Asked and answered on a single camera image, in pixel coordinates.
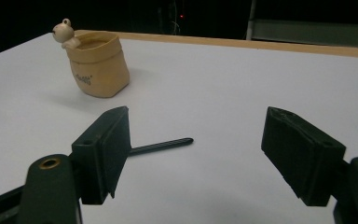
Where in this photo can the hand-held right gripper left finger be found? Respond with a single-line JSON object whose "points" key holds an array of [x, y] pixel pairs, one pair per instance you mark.
{"points": [[101, 155]]}

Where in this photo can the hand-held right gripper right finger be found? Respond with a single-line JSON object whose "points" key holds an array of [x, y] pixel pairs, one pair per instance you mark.
{"points": [[301, 155]]}

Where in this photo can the black makeup brush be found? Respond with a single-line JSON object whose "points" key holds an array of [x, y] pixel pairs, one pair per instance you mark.
{"points": [[167, 145]]}

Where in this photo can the tan pen holder with bear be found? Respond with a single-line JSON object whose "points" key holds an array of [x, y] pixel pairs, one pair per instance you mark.
{"points": [[101, 73]]}

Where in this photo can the grey metal frame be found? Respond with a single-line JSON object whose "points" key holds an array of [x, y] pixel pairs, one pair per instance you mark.
{"points": [[307, 32]]}

